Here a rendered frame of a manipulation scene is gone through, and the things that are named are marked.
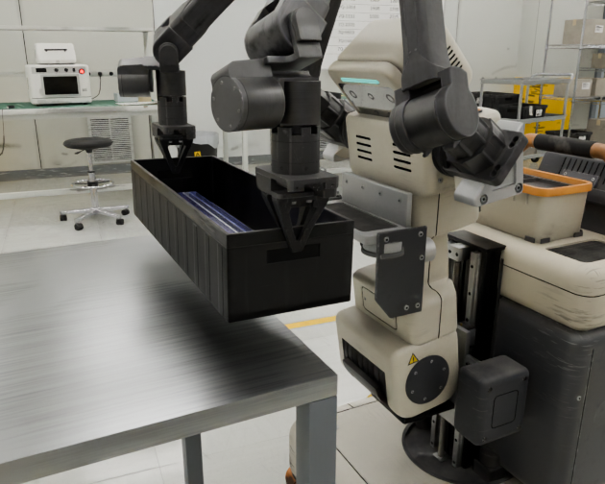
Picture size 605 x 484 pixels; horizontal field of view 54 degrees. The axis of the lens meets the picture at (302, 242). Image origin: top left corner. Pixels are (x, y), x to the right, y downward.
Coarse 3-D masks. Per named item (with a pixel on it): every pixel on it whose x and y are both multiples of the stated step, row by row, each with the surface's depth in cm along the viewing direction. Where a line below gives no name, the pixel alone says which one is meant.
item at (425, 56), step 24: (408, 0) 84; (432, 0) 84; (408, 24) 84; (432, 24) 83; (408, 48) 84; (432, 48) 82; (408, 72) 84; (432, 72) 81; (456, 72) 80; (408, 96) 85; (456, 96) 80; (456, 120) 79; (408, 144) 84
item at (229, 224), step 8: (184, 192) 120; (192, 192) 120; (192, 200) 113; (200, 200) 113; (200, 208) 107; (208, 208) 107; (216, 208) 107; (208, 216) 102; (216, 216) 102; (224, 216) 102; (224, 224) 97; (232, 224) 97; (240, 224) 97; (232, 232) 92
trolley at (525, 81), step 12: (504, 84) 552; (516, 84) 542; (528, 84) 542; (540, 84) 552; (552, 84) 574; (480, 96) 576; (564, 108) 588; (516, 120) 547; (528, 120) 556; (540, 120) 567; (552, 120) 581; (564, 120) 591; (528, 156) 568; (540, 156) 582
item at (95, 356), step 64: (0, 256) 115; (64, 256) 115; (128, 256) 115; (0, 320) 87; (64, 320) 87; (128, 320) 87; (192, 320) 87; (256, 320) 87; (0, 384) 70; (64, 384) 70; (128, 384) 70; (192, 384) 70; (256, 384) 70; (320, 384) 72; (0, 448) 59; (64, 448) 59; (128, 448) 63; (192, 448) 145; (320, 448) 75
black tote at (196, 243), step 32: (160, 160) 119; (192, 160) 122; (224, 160) 118; (160, 192) 96; (224, 192) 119; (256, 192) 103; (160, 224) 98; (192, 224) 81; (256, 224) 105; (320, 224) 73; (352, 224) 75; (192, 256) 82; (224, 256) 70; (256, 256) 70; (288, 256) 72; (320, 256) 74; (224, 288) 71; (256, 288) 72; (288, 288) 74; (320, 288) 76
